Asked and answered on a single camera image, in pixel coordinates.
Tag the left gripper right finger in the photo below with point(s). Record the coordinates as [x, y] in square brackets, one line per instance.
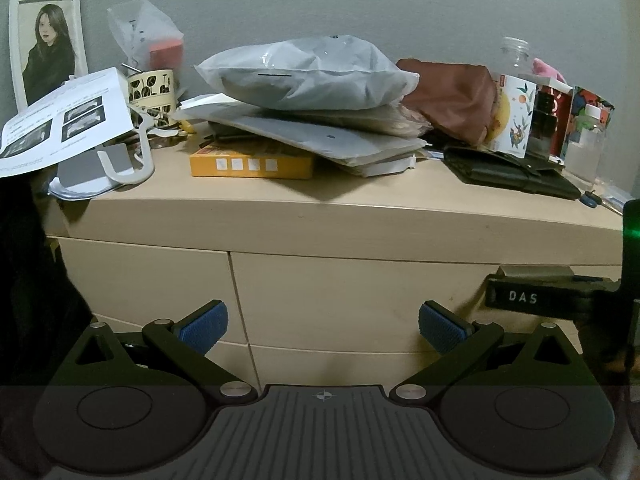
[461, 346]

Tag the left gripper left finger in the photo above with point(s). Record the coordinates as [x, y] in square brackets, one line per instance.
[181, 348]

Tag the grey plastic mailer bag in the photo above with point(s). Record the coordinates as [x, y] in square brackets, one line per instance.
[313, 73]

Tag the beige wooden drawer cabinet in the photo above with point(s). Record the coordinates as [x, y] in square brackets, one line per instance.
[323, 278]

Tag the black wallet pouch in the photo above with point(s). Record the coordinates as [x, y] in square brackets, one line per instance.
[529, 174]

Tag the small clear bottle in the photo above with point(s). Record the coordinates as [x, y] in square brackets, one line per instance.
[583, 157]

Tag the white plastic hanger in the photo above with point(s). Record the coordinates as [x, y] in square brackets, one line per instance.
[143, 155]

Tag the orange flat box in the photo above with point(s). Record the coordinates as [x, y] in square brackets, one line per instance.
[263, 159]

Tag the colourful cartoon cup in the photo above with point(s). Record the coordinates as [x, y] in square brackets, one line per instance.
[585, 108]

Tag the flat grey mailer envelope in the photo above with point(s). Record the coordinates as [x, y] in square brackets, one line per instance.
[349, 148]

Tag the red supreme cup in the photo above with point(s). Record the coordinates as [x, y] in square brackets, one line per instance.
[550, 116]

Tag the brown leather bag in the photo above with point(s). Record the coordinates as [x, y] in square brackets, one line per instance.
[457, 99]

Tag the floral label clear bottle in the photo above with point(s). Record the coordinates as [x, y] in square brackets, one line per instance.
[509, 129]

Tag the pink plush toy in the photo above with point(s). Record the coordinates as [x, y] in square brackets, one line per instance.
[543, 69]

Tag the printed white paper sheet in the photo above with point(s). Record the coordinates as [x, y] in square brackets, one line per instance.
[82, 114]

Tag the clear plastic bag red box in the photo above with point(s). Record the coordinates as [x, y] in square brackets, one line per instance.
[137, 26]

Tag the white framed portrait photo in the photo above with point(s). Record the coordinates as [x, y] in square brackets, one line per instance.
[46, 45]

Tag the blue handled scissors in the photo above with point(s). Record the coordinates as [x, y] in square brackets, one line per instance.
[592, 200]

